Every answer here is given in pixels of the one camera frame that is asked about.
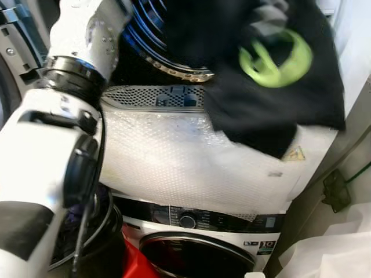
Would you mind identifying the black garment with green logo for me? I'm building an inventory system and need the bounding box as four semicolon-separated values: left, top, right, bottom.
165;0;347;160

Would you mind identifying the white front-load washing machine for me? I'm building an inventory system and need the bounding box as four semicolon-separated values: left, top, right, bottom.
113;194;290;278

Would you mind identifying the yellow warning sticker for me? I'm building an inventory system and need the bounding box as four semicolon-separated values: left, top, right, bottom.
283;146;306;162

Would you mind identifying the white plastic sheet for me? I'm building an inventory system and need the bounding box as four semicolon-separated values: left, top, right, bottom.
277;203;371;278

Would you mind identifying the green energy label sticker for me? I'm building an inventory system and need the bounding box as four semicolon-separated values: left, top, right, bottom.
258;240;274;255

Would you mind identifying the white dryer in bubble wrap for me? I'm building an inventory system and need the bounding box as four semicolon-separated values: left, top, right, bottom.
99;0;371;218

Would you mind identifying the black washer control dial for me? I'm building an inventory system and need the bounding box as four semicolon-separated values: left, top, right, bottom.
179;212;198;229

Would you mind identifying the round dark washer door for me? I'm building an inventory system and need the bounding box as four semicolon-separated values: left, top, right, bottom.
139;232;257;278

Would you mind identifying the grey dryer vent grille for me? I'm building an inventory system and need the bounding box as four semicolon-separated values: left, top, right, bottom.
101;85;206;111

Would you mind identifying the red plastic basket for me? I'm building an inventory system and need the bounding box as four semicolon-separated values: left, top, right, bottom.
121;225;160;278

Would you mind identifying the black laundry basket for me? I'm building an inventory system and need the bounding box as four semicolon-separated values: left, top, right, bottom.
49;185;125;278

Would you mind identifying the blue clothing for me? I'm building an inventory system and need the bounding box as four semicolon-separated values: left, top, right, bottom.
65;203;96;225

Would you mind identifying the grey dryer door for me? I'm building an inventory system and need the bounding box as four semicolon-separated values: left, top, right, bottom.
0;0;50;125

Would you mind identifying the green cable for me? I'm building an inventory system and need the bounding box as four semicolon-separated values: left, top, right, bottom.
346;162;371;183

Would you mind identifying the dark wall bracket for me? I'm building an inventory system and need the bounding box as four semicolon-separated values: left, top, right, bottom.
322;169;352;213

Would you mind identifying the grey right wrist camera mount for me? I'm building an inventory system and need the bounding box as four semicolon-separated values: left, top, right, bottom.
250;3;290;38

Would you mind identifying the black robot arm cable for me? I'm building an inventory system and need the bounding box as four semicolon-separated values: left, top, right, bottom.
70;113;108;276

